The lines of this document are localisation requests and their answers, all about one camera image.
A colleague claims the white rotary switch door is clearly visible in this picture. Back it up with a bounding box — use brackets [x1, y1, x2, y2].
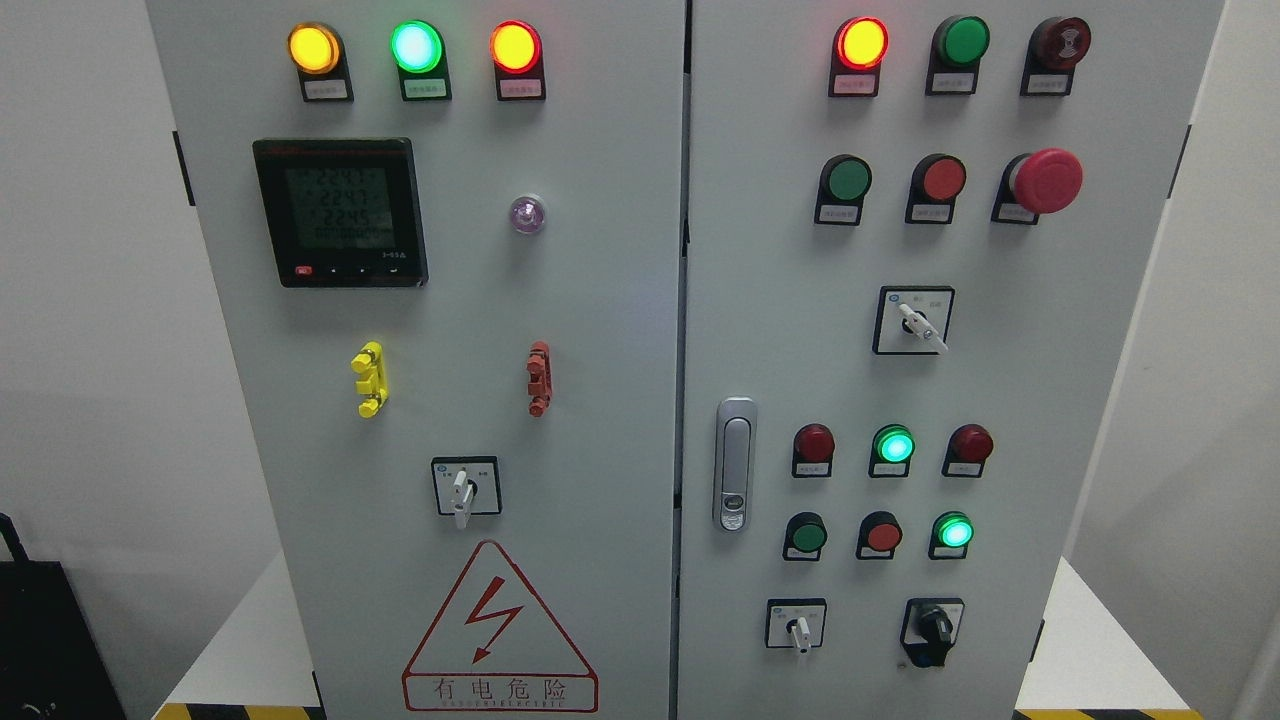
[431, 456, 503, 530]

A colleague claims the red plastic clip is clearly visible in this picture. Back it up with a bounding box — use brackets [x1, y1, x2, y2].
[526, 341, 554, 418]

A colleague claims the clear round light bulb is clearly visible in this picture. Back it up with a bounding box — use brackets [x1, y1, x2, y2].
[508, 193, 547, 234]

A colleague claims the dark red indicator left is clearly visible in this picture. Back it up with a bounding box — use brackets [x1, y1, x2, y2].
[791, 423, 836, 478]

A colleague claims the dark red indicator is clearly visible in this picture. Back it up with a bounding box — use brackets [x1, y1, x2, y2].
[942, 423, 995, 478]
[791, 423, 836, 478]

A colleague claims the grey left cabinet door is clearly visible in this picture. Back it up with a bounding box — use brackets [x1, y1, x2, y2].
[147, 1, 686, 719]

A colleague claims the grey cabinet door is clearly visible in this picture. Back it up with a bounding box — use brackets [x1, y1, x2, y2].
[676, 1, 1222, 719]
[147, 1, 686, 719]

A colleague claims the green push button lower row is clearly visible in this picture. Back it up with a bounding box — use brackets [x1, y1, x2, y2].
[782, 511, 828, 562]

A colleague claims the lit green indicator middle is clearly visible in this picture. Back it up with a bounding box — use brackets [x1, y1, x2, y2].
[868, 423, 916, 478]

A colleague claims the yellow plastic clip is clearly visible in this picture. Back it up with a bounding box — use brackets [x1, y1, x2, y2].
[349, 341, 389, 419]

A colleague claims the green push button second row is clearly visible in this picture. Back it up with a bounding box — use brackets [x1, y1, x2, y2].
[813, 154, 873, 225]

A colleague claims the red push button lower row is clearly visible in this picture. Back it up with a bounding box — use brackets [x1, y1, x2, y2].
[855, 510, 902, 560]

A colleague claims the grey right cabinet door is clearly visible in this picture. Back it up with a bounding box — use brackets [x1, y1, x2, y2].
[676, 1, 1222, 719]

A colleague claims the red electric hazard warning sign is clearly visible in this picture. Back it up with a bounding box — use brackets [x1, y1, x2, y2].
[402, 539, 599, 714]

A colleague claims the black digital power meter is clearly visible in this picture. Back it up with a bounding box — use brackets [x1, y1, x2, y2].
[252, 137, 429, 288]

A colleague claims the red-rimmed indicator light left door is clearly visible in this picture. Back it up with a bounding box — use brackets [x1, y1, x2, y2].
[490, 19, 547, 101]

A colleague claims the dark red indicator right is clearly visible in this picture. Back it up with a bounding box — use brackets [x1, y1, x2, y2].
[942, 423, 995, 478]

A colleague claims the red push button second row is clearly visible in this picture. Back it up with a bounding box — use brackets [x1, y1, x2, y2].
[904, 152, 966, 225]

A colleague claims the lit green indicator lower row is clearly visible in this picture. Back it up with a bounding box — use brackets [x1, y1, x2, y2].
[928, 510, 974, 560]

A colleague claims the green indicator light top left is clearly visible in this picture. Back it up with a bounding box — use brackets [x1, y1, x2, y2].
[389, 19, 452, 102]

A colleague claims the red lit indicator right door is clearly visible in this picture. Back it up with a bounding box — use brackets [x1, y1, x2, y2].
[828, 15, 890, 97]

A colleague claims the black rotary selector knob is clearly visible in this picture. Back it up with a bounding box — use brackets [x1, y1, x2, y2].
[900, 597, 965, 667]

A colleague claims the red emergency stop button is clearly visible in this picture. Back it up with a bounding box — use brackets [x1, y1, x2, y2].
[991, 149, 1084, 225]

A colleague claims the yellow indicator light top left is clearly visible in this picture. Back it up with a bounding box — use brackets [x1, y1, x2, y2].
[287, 22, 353, 102]

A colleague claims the green push button top row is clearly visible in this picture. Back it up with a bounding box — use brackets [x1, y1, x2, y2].
[925, 15, 991, 96]

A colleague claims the white platform with hazard stripe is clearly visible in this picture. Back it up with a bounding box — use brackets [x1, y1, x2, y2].
[155, 553, 1201, 719]

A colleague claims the dark red buzzer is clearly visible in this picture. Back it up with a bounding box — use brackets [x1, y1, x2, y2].
[1020, 15, 1092, 97]

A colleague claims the black bag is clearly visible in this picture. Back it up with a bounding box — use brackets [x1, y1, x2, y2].
[1, 514, 125, 719]

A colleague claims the silver door latch handle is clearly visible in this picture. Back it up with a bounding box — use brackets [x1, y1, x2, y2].
[712, 397, 758, 532]

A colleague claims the white rotary switch upper right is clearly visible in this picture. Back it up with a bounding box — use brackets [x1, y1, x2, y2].
[872, 286, 956, 355]

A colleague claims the white rotary switch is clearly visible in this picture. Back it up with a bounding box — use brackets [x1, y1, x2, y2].
[765, 598, 827, 655]
[872, 286, 956, 355]

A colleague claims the white rotary switch lower right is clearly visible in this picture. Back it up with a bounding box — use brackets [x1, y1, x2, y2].
[765, 598, 827, 655]

